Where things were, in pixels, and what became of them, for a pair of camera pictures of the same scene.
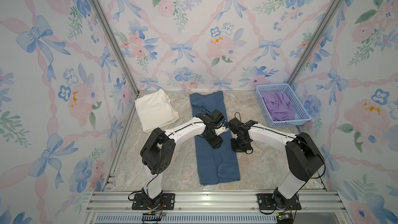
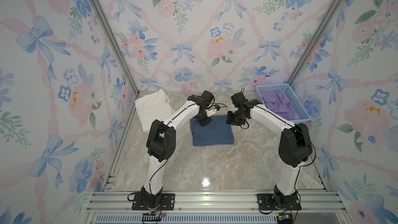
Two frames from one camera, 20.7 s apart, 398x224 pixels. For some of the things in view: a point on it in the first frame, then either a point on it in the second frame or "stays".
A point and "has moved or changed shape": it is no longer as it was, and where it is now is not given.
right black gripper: (245, 147) → (229, 120)
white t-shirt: (155, 111) stays
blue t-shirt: (215, 165) has moved or changed shape
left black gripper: (217, 143) → (209, 120)
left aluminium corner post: (108, 34) stays
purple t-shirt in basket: (280, 107) stays
